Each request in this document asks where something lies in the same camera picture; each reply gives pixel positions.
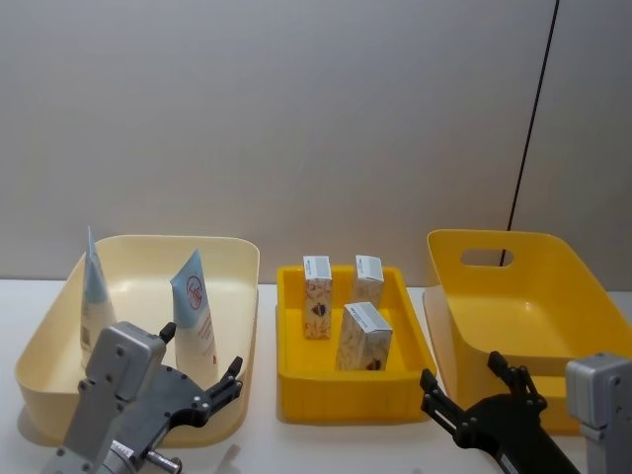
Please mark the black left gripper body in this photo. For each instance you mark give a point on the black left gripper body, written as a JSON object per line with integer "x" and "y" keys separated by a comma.
{"x": 170, "y": 400}

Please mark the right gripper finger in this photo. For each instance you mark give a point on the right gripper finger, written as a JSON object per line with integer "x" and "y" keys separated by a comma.
{"x": 439, "y": 402}
{"x": 518, "y": 380}

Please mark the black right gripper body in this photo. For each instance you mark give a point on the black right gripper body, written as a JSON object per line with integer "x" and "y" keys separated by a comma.
{"x": 508, "y": 429}

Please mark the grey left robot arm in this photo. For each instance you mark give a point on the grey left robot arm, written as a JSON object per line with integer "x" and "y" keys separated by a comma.
{"x": 116, "y": 360}

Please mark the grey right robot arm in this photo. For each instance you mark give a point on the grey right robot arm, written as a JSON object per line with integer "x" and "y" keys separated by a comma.
{"x": 600, "y": 390}

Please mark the white tube with red emblem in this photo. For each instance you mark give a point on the white tube with red emblem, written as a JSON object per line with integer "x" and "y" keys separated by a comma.
{"x": 195, "y": 316}

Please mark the cream plastic bin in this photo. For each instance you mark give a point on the cream plastic bin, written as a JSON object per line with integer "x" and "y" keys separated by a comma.
{"x": 143, "y": 286}

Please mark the white tube with plain blue end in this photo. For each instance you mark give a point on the white tube with plain blue end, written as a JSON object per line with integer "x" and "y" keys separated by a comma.
{"x": 95, "y": 296}

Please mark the shallow yellow plastic tray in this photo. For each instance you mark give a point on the shallow yellow plastic tray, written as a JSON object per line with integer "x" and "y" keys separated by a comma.
{"x": 316, "y": 390}

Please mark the wide patterned carton box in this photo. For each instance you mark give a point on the wide patterned carton box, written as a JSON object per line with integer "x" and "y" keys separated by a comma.
{"x": 363, "y": 340}

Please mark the tall patterned carton box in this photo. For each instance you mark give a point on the tall patterned carton box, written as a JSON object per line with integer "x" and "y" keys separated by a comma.
{"x": 317, "y": 306}

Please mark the small patterned carton box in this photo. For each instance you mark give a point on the small patterned carton box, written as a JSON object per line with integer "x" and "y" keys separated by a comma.
{"x": 369, "y": 284}

